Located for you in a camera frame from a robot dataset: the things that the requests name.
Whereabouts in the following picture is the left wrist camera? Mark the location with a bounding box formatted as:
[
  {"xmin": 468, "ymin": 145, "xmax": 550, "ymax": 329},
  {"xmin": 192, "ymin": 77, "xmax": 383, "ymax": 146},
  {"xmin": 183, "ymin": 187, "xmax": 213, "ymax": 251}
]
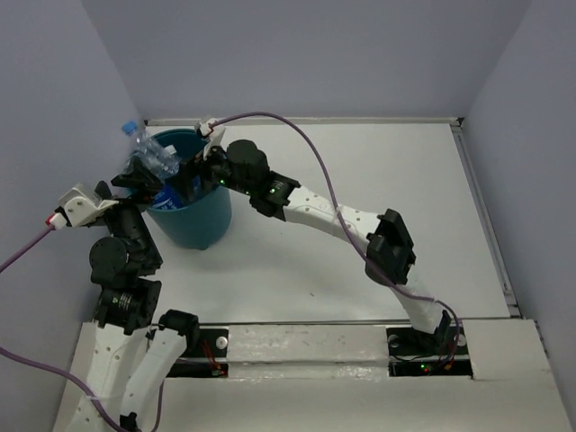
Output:
[{"xmin": 46, "ymin": 183, "xmax": 120, "ymax": 230}]

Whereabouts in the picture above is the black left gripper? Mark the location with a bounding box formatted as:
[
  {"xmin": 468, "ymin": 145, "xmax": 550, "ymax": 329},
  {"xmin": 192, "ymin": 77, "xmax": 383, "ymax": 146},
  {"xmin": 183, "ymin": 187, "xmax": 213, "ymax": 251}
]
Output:
[{"xmin": 97, "ymin": 153, "xmax": 166, "ymax": 265}]

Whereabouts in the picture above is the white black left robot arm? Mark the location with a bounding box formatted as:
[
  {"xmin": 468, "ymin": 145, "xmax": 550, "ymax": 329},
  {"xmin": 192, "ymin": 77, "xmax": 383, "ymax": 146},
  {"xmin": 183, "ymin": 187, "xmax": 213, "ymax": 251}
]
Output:
[{"xmin": 49, "ymin": 157, "xmax": 200, "ymax": 431}]

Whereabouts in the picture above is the white foam base cover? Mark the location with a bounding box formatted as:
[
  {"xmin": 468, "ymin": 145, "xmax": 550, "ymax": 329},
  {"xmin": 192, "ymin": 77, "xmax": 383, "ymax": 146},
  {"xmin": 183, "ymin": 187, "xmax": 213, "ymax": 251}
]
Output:
[{"xmin": 49, "ymin": 318, "xmax": 562, "ymax": 432}]

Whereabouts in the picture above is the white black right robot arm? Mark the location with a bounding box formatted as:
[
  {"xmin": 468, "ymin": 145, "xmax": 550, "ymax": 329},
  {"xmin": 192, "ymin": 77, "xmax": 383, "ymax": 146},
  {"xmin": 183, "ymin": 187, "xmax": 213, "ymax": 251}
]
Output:
[{"xmin": 169, "ymin": 139, "xmax": 460, "ymax": 363}]

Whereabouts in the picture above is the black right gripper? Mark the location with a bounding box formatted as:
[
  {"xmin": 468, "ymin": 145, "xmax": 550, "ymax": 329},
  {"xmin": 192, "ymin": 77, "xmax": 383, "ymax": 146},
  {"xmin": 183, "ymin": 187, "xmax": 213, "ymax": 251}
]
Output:
[{"xmin": 166, "ymin": 133, "xmax": 255, "ymax": 197}]

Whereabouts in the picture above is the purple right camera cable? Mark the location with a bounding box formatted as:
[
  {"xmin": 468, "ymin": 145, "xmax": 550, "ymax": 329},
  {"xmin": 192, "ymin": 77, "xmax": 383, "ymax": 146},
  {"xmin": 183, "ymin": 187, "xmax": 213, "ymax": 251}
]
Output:
[{"xmin": 214, "ymin": 111, "xmax": 463, "ymax": 361}]

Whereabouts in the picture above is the teal plastic bin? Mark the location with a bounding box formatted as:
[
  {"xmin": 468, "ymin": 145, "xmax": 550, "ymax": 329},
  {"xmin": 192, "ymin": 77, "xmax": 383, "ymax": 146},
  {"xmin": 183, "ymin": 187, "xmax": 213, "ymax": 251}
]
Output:
[{"xmin": 147, "ymin": 129, "xmax": 232, "ymax": 250}]

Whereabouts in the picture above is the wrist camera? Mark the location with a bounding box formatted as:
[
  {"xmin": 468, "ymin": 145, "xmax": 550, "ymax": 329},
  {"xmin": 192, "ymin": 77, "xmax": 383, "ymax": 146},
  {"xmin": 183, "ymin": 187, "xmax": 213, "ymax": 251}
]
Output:
[
  {"xmin": 194, "ymin": 116, "xmax": 226, "ymax": 160},
  {"xmin": 46, "ymin": 183, "xmax": 120, "ymax": 230}
]

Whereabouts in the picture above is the blue label white cap bottle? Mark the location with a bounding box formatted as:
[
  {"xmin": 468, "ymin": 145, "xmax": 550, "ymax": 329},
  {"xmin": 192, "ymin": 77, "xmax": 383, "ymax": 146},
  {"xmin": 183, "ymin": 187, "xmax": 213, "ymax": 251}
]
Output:
[{"xmin": 151, "ymin": 176, "xmax": 203, "ymax": 211}]

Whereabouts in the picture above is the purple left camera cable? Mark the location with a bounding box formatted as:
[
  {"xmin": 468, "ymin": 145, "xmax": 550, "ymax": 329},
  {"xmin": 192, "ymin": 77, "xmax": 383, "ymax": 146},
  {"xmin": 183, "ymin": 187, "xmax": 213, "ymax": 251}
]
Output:
[{"xmin": 0, "ymin": 224, "xmax": 167, "ymax": 432}]

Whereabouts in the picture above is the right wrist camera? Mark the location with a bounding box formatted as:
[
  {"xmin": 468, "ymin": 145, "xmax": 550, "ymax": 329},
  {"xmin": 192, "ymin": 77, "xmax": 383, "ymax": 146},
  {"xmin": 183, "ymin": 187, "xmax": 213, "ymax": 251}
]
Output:
[{"xmin": 194, "ymin": 116, "xmax": 226, "ymax": 160}]

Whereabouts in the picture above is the purple camera cable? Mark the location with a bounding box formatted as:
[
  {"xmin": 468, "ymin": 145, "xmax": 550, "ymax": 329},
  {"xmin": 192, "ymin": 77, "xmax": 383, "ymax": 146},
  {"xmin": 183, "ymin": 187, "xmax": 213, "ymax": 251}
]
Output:
[
  {"xmin": 0, "ymin": 224, "xmax": 167, "ymax": 432},
  {"xmin": 214, "ymin": 111, "xmax": 463, "ymax": 361}
]

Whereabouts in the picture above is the crinkled blue cap bottle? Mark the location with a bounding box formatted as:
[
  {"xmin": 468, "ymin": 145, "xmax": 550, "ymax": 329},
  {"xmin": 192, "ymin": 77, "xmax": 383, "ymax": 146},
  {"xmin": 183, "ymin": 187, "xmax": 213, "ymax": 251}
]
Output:
[{"xmin": 121, "ymin": 121, "xmax": 180, "ymax": 181}]

